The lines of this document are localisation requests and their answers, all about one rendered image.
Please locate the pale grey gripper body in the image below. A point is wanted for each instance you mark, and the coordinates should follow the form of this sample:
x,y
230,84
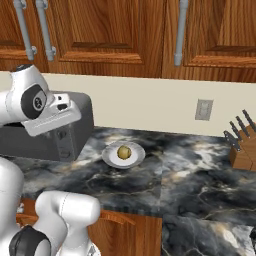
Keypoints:
x,y
53,120

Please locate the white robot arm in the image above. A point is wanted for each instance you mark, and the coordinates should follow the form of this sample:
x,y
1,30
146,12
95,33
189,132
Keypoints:
x,y
13,186

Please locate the dark grey toaster oven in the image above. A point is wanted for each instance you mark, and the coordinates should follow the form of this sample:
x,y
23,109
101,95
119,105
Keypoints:
x,y
80,133

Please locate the round yellowish bread roll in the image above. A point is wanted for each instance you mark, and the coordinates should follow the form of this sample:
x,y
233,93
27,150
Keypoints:
x,y
124,152

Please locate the grey round plate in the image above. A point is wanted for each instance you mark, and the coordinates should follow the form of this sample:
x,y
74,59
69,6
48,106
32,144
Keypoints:
x,y
110,159

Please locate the wooden base cupboard front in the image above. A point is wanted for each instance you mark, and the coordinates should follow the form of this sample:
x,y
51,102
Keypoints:
x,y
133,238

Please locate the wooden knife block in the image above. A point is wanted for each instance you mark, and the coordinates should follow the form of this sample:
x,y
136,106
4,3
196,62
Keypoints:
x,y
245,156

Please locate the narrow wooden wall cupboard door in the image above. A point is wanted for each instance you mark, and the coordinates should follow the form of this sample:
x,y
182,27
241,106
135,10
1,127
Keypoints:
x,y
6,33

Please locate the wide wooden wall cupboard door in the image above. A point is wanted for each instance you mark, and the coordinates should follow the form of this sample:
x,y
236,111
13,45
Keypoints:
x,y
106,33

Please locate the grey wall socket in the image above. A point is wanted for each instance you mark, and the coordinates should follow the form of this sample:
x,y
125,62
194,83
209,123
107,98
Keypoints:
x,y
203,109

